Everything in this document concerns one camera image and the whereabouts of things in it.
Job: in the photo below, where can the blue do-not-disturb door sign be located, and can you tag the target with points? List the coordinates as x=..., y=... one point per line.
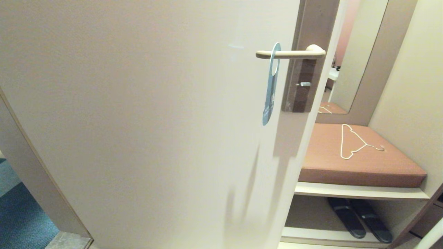
x=270, y=93

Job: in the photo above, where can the beige room door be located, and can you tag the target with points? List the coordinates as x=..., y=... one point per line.
x=138, y=121

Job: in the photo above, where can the brown leather seat cushion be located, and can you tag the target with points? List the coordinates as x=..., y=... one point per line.
x=328, y=162

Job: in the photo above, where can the white bench shelf board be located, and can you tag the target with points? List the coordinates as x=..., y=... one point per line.
x=346, y=192

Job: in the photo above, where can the white low shelf board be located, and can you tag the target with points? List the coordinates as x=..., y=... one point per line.
x=311, y=237

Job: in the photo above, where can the dark slipper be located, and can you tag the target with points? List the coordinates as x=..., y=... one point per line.
x=375, y=223
x=347, y=218

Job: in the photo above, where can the white slanted bar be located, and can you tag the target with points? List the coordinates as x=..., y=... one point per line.
x=432, y=238

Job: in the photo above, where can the taupe framed wall mirror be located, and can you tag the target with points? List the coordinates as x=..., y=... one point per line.
x=360, y=52

